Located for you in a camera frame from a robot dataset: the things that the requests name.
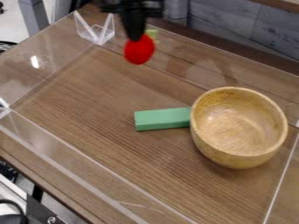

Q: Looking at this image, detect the clear acrylic enclosure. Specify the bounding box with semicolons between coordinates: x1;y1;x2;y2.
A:
0;10;299;224

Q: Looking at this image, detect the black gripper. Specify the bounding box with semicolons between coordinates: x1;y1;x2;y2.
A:
98;0;164;41

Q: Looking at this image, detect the black cable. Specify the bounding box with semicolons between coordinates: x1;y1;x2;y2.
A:
0;199;28;224

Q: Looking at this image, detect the black metal bracket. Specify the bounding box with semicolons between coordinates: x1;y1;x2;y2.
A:
25;195;66;224

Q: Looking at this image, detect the green rectangular block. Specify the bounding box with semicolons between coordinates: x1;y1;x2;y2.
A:
134;108;190;131

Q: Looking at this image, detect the light wooden bowl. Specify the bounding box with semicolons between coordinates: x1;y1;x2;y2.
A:
190;87;288;169

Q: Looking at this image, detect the red plush strawberry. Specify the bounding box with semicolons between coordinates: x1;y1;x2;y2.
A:
124;29;158;65

